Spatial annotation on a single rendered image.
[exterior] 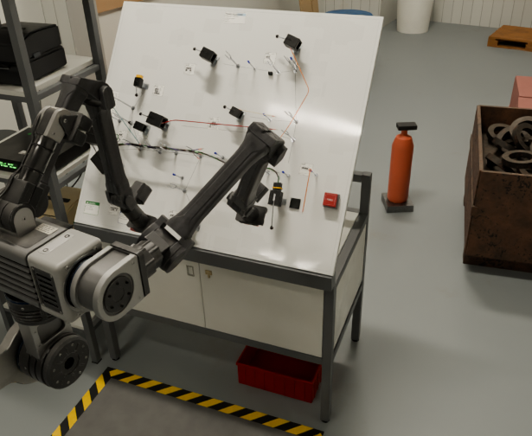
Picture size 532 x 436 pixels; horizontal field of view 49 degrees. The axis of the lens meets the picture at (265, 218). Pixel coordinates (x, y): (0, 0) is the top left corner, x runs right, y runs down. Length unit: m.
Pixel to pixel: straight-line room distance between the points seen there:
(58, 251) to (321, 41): 1.50
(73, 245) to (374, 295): 2.48
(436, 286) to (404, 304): 0.27
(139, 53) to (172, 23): 0.19
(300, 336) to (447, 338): 1.07
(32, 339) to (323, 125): 1.34
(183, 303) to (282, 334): 0.47
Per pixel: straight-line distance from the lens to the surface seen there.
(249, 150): 1.42
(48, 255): 1.30
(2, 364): 1.64
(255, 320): 2.56
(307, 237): 2.26
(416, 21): 8.94
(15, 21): 2.44
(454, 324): 3.44
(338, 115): 2.33
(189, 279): 2.59
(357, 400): 2.96
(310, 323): 2.46
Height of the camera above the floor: 2.22
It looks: 32 degrees down
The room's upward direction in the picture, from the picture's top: 2 degrees counter-clockwise
